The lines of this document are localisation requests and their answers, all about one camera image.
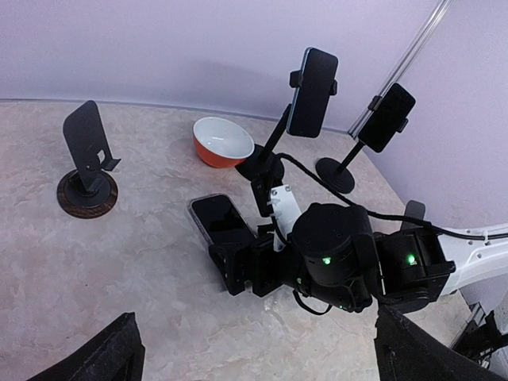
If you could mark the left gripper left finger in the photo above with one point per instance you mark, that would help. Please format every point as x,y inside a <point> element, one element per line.
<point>115,353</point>

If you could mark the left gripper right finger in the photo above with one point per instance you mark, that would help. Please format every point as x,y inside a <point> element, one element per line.
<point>404,351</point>

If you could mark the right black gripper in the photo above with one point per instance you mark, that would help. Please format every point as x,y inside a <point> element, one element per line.
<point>330,256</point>

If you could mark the black pole phone stand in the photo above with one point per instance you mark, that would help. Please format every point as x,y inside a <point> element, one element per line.
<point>263,156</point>
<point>336,174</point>

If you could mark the orange white bowl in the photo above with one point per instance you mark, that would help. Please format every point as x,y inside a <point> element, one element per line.
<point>221,143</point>

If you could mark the black teal phone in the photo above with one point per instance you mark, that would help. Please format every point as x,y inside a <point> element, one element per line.
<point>314,84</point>

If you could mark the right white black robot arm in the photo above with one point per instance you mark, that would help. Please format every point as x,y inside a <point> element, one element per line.
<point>412,268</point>

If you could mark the right aluminium frame post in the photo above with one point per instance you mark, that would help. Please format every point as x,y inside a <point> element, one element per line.
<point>403,64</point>

